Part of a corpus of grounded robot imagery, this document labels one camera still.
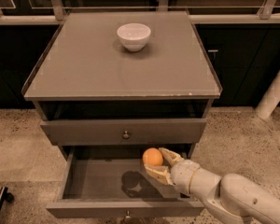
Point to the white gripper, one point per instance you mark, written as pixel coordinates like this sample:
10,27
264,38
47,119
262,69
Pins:
183,174

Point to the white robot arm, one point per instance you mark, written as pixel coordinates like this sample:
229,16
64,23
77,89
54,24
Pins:
232,198

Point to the black caster base corner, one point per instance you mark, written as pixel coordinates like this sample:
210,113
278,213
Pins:
5,196

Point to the open grey middle drawer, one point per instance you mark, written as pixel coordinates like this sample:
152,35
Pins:
97,187

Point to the metal top drawer knob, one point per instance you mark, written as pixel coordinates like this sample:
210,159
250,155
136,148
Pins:
126,135

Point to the white ceramic bowl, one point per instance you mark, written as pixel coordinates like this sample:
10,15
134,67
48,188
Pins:
133,36

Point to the metal glass railing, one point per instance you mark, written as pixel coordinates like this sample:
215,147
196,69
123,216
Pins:
200,11

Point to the grey top drawer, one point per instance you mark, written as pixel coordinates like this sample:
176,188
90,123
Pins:
109,131

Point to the orange fruit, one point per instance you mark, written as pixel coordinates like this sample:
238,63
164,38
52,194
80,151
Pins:
152,156

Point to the white post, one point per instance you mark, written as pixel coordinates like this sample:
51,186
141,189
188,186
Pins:
270,99

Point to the grey drawer cabinet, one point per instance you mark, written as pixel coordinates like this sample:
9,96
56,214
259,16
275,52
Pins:
85,73

